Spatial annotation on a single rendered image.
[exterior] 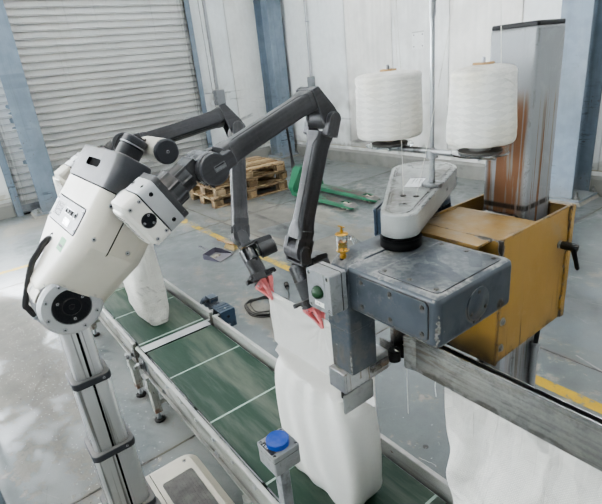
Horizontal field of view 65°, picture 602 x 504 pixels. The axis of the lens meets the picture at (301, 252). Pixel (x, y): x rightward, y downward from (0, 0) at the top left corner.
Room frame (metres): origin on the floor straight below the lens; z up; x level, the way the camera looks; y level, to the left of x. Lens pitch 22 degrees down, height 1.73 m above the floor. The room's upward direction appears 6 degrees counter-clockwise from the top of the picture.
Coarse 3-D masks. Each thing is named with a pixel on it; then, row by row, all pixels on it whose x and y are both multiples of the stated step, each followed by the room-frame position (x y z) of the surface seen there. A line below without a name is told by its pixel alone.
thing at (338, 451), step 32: (288, 320) 1.38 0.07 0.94; (288, 352) 1.38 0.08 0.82; (320, 352) 1.25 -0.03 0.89; (288, 384) 1.28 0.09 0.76; (320, 384) 1.19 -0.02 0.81; (288, 416) 1.30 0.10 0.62; (320, 416) 1.15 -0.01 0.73; (352, 416) 1.09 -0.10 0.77; (320, 448) 1.14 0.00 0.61; (352, 448) 1.08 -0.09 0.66; (320, 480) 1.18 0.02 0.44; (352, 480) 1.07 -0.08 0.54
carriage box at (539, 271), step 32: (448, 224) 1.07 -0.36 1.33; (480, 224) 1.04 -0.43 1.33; (512, 224) 1.02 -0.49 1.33; (544, 224) 1.02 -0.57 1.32; (512, 256) 0.95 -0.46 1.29; (544, 256) 1.03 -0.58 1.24; (512, 288) 0.95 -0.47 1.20; (544, 288) 1.04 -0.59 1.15; (512, 320) 0.96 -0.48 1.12; (544, 320) 1.05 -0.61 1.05; (480, 352) 0.95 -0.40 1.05
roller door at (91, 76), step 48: (48, 0) 7.74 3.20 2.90; (96, 0) 8.13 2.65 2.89; (144, 0) 8.56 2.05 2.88; (48, 48) 7.64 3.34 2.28; (96, 48) 8.03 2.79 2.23; (144, 48) 8.47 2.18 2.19; (192, 48) 8.91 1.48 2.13; (0, 96) 7.18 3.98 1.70; (48, 96) 7.54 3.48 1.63; (96, 96) 7.94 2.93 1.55; (144, 96) 8.38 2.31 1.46; (192, 96) 8.87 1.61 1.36; (0, 144) 7.04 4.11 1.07; (48, 144) 7.43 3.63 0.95; (96, 144) 7.83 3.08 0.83; (192, 144) 8.78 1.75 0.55
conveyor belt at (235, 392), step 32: (160, 352) 2.17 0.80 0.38; (192, 352) 2.14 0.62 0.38; (224, 352) 2.10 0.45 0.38; (192, 384) 1.86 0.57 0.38; (224, 384) 1.84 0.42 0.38; (256, 384) 1.81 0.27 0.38; (224, 416) 1.62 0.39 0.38; (256, 416) 1.59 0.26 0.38; (256, 448) 1.42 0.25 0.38; (384, 480) 1.21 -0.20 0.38; (416, 480) 1.19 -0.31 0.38
